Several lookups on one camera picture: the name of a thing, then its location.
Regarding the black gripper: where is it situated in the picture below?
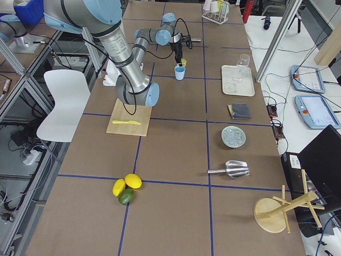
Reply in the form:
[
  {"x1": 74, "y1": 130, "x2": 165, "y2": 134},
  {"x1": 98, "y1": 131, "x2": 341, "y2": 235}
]
[{"x1": 170, "y1": 41, "x2": 184, "y2": 67}]

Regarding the yellow lemon slice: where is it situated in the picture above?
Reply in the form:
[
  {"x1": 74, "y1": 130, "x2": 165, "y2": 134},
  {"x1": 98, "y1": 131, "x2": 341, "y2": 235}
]
[{"x1": 181, "y1": 58, "x2": 187, "y2": 67}]

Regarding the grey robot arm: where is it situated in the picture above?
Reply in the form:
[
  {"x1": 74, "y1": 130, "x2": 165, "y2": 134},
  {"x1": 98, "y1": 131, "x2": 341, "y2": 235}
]
[
  {"x1": 44, "y1": 0, "x2": 191, "y2": 107},
  {"x1": 1, "y1": 14, "x2": 33, "y2": 49}
]

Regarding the light blue paper cup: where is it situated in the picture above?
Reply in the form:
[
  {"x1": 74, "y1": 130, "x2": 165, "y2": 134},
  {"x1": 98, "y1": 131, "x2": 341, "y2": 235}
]
[{"x1": 174, "y1": 66, "x2": 186, "y2": 81}]

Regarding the cup drying rack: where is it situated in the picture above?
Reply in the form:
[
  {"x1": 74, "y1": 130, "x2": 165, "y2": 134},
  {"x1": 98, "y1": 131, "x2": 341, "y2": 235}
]
[{"x1": 202, "y1": 0, "x2": 230, "y2": 25}]

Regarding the whole yellow lemon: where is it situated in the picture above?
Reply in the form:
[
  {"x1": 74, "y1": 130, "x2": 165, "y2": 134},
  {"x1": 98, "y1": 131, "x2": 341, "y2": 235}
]
[
  {"x1": 124, "y1": 173, "x2": 142, "y2": 189},
  {"x1": 112, "y1": 179, "x2": 126, "y2": 197}
]

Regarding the cream bear tray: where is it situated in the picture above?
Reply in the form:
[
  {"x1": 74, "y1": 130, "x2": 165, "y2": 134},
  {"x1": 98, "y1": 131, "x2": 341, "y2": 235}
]
[{"x1": 221, "y1": 65, "x2": 255, "y2": 97}]

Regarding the bamboo cutting board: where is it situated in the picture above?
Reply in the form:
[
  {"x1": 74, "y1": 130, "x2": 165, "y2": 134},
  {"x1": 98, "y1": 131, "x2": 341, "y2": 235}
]
[{"x1": 106, "y1": 99, "x2": 152, "y2": 137}]

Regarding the clear wine glass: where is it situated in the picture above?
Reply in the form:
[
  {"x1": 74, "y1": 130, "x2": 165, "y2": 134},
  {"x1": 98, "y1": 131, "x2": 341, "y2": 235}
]
[{"x1": 232, "y1": 53, "x2": 250, "y2": 82}]

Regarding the grey folded cloth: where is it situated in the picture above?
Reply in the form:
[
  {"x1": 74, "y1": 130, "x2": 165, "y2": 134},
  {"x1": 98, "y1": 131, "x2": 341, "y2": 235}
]
[{"x1": 228, "y1": 103, "x2": 251, "y2": 119}]

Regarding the yellow plastic knife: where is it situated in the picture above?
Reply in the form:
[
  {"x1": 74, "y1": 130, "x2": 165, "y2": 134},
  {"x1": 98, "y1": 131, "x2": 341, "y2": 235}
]
[{"x1": 112, "y1": 120, "x2": 141, "y2": 125}]

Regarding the green bowl of ice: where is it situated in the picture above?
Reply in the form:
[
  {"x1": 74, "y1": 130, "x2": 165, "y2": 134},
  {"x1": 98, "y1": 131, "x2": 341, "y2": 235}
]
[{"x1": 221, "y1": 126, "x2": 246, "y2": 148}]

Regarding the white plastic chair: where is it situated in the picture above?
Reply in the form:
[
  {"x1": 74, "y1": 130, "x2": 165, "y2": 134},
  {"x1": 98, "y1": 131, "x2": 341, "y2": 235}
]
[{"x1": 37, "y1": 69, "x2": 90, "y2": 142}]

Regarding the steel ice scoop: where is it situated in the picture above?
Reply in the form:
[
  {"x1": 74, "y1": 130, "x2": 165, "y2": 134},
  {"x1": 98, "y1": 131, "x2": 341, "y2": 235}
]
[{"x1": 207, "y1": 160, "x2": 250, "y2": 179}]

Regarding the blue teach pendant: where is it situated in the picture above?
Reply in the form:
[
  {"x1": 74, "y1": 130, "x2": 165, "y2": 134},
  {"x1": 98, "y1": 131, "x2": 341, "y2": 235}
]
[
  {"x1": 294, "y1": 95, "x2": 340, "y2": 130},
  {"x1": 290, "y1": 65, "x2": 326, "y2": 94}
]

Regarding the green lime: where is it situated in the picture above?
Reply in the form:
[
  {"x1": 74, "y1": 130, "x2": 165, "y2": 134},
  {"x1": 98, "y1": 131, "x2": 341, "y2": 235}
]
[{"x1": 118, "y1": 188, "x2": 135, "y2": 205}]

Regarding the black monitor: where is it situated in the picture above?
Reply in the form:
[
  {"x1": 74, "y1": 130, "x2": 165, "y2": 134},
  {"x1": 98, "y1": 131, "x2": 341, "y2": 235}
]
[{"x1": 281, "y1": 125, "x2": 340, "y2": 215}]

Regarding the round wooden stand base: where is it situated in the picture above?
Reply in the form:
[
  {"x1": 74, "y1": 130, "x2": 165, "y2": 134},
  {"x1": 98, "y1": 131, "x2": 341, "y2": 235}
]
[{"x1": 253, "y1": 169, "x2": 324, "y2": 233}]

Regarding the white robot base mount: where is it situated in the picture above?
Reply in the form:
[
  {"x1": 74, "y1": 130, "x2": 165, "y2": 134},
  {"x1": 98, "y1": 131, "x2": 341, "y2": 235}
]
[{"x1": 103, "y1": 60, "x2": 120, "y2": 86}]

